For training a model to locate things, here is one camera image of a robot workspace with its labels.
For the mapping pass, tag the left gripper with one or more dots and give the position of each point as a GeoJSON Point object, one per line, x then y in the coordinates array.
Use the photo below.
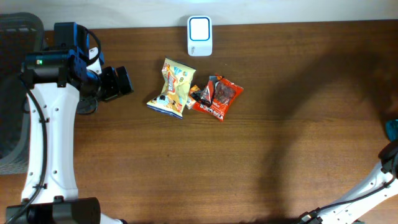
{"type": "Point", "coordinates": [115, 88]}

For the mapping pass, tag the yellow chips bag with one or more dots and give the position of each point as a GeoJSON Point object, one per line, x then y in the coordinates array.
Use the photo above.
{"type": "Point", "coordinates": [174, 95]}

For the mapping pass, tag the small orange box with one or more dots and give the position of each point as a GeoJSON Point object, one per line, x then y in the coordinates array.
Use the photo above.
{"type": "Point", "coordinates": [190, 100]}

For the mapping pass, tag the orange red snack bag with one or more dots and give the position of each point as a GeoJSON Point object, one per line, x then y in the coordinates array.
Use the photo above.
{"type": "Point", "coordinates": [224, 95]}

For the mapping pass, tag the blue mouthwash bottle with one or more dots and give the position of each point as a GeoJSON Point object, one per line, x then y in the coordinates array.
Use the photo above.
{"type": "Point", "coordinates": [391, 128]}

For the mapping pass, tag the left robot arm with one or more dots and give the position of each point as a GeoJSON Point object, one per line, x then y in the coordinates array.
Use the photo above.
{"type": "Point", "coordinates": [62, 81]}

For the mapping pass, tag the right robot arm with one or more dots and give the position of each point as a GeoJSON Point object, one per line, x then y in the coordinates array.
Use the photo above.
{"type": "Point", "coordinates": [378, 186]}

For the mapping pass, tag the white barcode scanner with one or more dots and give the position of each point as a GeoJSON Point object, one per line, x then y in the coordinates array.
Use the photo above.
{"type": "Point", "coordinates": [199, 36]}

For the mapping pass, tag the grey plastic mesh basket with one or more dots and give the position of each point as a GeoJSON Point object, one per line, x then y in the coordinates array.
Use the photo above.
{"type": "Point", "coordinates": [21, 33]}

